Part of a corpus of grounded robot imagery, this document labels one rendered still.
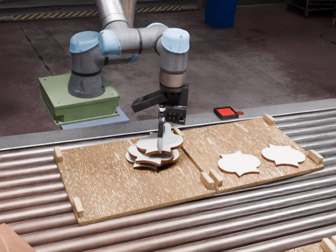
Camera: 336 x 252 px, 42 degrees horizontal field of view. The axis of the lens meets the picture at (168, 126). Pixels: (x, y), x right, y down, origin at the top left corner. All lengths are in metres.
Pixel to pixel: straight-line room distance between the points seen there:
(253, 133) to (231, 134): 0.09
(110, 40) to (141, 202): 0.46
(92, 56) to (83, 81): 0.11
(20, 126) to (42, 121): 0.17
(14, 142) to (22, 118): 2.06
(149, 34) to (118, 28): 0.09
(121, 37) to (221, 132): 0.57
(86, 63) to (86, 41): 0.08
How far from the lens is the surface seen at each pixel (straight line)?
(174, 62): 1.19
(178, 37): 1.17
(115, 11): 1.28
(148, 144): 1.35
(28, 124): 3.51
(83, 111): 1.72
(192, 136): 1.55
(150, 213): 1.23
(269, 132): 1.66
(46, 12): 6.06
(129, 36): 1.24
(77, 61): 1.68
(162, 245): 1.15
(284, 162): 1.48
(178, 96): 1.25
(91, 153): 1.43
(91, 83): 1.71
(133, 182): 1.30
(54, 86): 1.82
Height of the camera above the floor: 1.73
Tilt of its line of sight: 30 degrees down
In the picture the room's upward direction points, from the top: 5 degrees clockwise
